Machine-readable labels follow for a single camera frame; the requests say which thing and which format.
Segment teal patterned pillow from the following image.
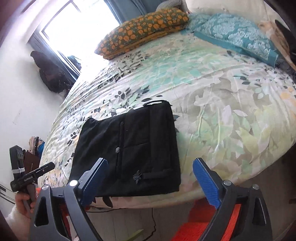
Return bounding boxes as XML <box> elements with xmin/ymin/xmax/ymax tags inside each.
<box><xmin>186</xmin><ymin>13</ymin><xmax>279</xmax><ymax>67</ymax></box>

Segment black bag by headboard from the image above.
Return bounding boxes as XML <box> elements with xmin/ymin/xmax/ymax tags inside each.
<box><xmin>274</xmin><ymin>19</ymin><xmax>296</xmax><ymax>63</ymax></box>

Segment blue curtain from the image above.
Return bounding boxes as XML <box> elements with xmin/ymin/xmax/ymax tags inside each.
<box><xmin>104</xmin><ymin>0</ymin><xmax>163</xmax><ymax>24</ymax></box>

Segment black cable on floor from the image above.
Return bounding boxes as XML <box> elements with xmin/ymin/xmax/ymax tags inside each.
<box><xmin>86</xmin><ymin>207</ymin><xmax>157</xmax><ymax>241</ymax></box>

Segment grey striped cushion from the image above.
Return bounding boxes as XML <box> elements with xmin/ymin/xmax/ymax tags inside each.
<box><xmin>156</xmin><ymin>0</ymin><xmax>188</xmax><ymax>12</ymax></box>

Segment left forearm white sleeve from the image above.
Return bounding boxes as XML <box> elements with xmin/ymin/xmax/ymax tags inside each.
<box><xmin>5</xmin><ymin>205</ymin><xmax>31</xmax><ymax>241</ymax></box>

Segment dark clothes hanging on wall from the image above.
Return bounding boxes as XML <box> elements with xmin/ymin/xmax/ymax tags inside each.
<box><xmin>30</xmin><ymin>51</ymin><xmax>73</xmax><ymax>94</ymax></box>

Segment black pants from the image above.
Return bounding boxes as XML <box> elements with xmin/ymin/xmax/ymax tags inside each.
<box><xmin>69</xmin><ymin>100</ymin><xmax>181</xmax><ymax>197</ymax></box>

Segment orange patterned folded blanket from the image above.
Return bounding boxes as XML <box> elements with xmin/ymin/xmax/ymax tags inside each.
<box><xmin>95</xmin><ymin>8</ymin><xmax>189</xmax><ymax>60</ymax></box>

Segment red orange rug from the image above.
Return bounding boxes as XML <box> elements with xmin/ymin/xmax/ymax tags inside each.
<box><xmin>59</xmin><ymin>196</ymin><xmax>242</xmax><ymax>241</ymax></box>

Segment beige patterned cloth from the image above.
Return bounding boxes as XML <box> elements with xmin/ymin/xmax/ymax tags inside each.
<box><xmin>258</xmin><ymin>21</ymin><xmax>295</xmax><ymax>70</ymax></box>

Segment left hand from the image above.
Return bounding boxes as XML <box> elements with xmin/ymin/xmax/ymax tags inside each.
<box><xmin>15</xmin><ymin>192</ymin><xmax>36</xmax><ymax>218</ymax></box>

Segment cream headboard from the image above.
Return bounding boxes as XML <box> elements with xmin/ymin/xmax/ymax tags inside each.
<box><xmin>186</xmin><ymin>0</ymin><xmax>285</xmax><ymax>25</ymax></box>

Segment floral bed sheet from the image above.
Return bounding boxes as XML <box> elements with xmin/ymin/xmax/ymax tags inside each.
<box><xmin>38</xmin><ymin>32</ymin><xmax>295</xmax><ymax>208</ymax></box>

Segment window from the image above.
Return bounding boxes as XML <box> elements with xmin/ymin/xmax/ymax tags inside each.
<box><xmin>42</xmin><ymin>1</ymin><xmax>119</xmax><ymax>68</ymax></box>

